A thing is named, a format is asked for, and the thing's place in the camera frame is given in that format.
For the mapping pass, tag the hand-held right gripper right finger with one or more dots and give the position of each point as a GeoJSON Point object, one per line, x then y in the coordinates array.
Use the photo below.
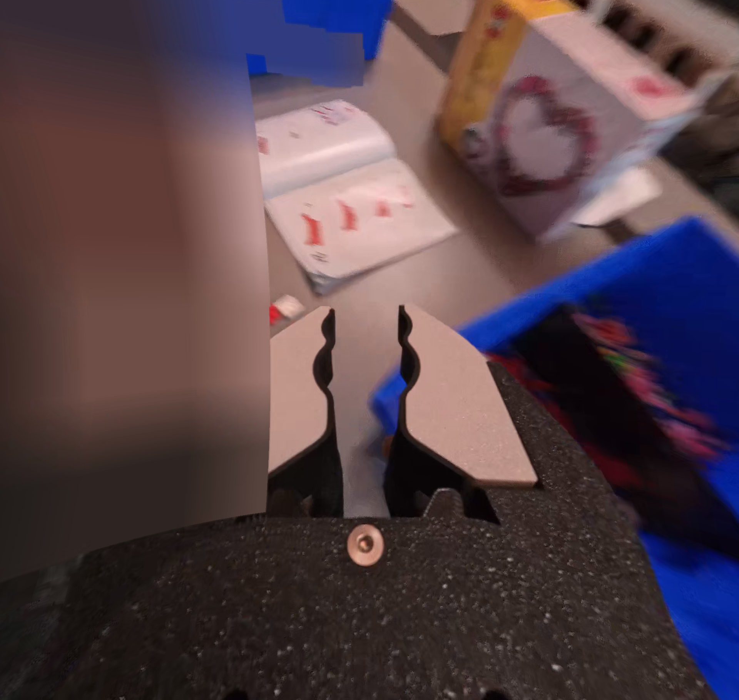
{"type": "Point", "coordinates": [462, 417]}

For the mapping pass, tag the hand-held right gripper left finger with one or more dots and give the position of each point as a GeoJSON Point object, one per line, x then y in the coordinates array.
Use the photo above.
{"type": "Point", "coordinates": [294, 399]}

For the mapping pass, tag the pile of red white pieces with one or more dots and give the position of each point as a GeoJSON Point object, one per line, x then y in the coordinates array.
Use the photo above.
{"type": "Point", "coordinates": [519, 371]}

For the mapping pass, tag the lego instruction booklet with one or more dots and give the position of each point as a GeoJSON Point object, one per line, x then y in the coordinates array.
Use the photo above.
{"type": "Point", "coordinates": [358, 220]}

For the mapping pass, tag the blue divided plastic bin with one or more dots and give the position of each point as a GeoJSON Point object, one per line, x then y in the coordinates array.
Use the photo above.
{"type": "Point", "coordinates": [664, 272]}

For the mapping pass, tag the small red lego plate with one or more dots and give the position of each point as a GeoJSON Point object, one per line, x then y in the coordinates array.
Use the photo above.
{"type": "Point", "coordinates": [276, 314]}

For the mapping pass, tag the small square white lego plate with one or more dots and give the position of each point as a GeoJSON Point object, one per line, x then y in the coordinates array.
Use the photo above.
{"type": "Point", "coordinates": [290, 305]}

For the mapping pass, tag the pile of pink lego pieces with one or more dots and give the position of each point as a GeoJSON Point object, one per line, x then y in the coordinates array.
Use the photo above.
{"type": "Point", "coordinates": [664, 399]}

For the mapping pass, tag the yellow white lego box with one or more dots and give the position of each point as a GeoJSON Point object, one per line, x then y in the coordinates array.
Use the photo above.
{"type": "Point", "coordinates": [577, 76]}

